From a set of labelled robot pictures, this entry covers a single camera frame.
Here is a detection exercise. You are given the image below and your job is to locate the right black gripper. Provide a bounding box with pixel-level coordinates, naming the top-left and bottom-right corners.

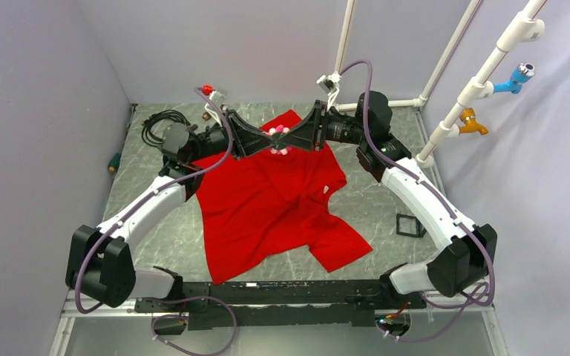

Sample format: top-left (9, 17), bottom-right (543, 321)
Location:
top-left (279, 100), bottom-right (369, 151)

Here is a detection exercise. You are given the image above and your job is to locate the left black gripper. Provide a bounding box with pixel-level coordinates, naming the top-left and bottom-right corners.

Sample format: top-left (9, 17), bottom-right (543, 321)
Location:
top-left (188, 109), bottom-right (278, 163)

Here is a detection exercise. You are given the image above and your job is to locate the pink flower plush brooch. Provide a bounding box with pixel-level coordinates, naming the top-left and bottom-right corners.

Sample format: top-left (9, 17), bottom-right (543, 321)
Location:
top-left (267, 125), bottom-right (291, 156)

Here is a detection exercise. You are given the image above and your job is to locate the red t-shirt garment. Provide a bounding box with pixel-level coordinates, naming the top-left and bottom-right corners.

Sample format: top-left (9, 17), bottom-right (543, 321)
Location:
top-left (196, 146), bottom-right (373, 284)

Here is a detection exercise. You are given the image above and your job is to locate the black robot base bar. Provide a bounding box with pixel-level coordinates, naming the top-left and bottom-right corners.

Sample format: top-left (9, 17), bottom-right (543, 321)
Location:
top-left (134, 279), bottom-right (426, 331)

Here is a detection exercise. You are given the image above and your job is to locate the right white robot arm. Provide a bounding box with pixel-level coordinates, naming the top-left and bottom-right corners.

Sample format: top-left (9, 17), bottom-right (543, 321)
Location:
top-left (270, 91), bottom-right (497, 308)

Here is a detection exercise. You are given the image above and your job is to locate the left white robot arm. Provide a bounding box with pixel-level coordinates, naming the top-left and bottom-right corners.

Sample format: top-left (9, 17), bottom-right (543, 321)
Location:
top-left (65, 111), bottom-right (290, 314)

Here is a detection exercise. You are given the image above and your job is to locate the orange pipe tap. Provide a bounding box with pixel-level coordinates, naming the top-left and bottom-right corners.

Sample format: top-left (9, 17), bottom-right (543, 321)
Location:
top-left (459, 108), bottom-right (488, 136)

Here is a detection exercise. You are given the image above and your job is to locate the blue pipe tap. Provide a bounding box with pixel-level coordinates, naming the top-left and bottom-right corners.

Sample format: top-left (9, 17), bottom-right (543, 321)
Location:
top-left (494, 63), bottom-right (535, 94)

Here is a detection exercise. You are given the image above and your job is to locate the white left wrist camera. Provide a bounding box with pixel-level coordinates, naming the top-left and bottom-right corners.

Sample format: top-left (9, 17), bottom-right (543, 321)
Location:
top-left (201, 85), bottom-right (228, 109)

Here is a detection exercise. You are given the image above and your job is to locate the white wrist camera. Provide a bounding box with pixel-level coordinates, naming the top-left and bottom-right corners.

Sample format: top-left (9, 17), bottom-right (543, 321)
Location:
top-left (316, 71), bottom-right (341, 109)
top-left (201, 85), bottom-right (228, 109)

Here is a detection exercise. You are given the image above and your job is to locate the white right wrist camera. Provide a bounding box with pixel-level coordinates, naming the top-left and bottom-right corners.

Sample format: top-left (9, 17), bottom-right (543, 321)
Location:
top-left (316, 71), bottom-right (341, 109)

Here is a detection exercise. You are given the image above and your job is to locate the coiled black cable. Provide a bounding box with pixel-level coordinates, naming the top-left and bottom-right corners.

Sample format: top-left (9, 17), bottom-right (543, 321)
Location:
top-left (140, 109), bottom-right (192, 147)

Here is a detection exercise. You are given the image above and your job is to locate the green handle tool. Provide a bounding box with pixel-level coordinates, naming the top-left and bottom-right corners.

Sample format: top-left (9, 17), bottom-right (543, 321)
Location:
top-left (107, 153), bottom-right (122, 173)

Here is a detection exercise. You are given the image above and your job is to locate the small black square frame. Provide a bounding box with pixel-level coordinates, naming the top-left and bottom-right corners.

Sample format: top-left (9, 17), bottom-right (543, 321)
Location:
top-left (396, 214), bottom-right (426, 238)

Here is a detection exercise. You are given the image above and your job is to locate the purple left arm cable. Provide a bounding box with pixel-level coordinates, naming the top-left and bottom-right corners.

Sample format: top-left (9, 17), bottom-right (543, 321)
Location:
top-left (74, 87), bottom-right (239, 356)

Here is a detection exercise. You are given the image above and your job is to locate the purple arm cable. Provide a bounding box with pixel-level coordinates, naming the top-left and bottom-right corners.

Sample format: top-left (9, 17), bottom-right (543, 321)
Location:
top-left (338, 59), bottom-right (497, 344)
top-left (74, 87), bottom-right (239, 356)

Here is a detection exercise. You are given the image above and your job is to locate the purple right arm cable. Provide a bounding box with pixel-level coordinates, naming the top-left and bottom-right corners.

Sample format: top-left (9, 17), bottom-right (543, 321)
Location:
top-left (338, 59), bottom-right (497, 344)

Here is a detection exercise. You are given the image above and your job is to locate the white pvc pipe frame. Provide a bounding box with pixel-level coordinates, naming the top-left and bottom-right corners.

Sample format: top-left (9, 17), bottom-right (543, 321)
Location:
top-left (335, 1), bottom-right (546, 168)

